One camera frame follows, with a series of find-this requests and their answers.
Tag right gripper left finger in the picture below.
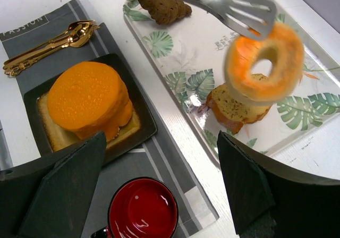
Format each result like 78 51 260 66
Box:
18 132 106 237

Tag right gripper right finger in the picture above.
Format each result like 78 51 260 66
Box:
217 131 276 235

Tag round orange bread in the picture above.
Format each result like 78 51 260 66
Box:
47 62 133 141

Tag orange glazed donut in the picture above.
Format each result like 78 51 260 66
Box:
224 22 304 106

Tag metal serving tongs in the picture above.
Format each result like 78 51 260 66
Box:
183 0 277 41

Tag brown bread slice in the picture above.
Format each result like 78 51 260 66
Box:
206 83 271 135

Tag square black gold plate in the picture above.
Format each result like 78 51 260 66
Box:
23 54 157 165

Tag red cup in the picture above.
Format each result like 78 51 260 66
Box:
91 177 179 238

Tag grey placemat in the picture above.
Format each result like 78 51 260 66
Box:
1 0 219 237

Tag leaf-pattern serving tray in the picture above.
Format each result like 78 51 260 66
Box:
123 0 339 162

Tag gold spoon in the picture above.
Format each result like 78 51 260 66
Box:
4 23 95 77

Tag brown chocolate croissant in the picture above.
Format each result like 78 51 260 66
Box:
138 0 192 25

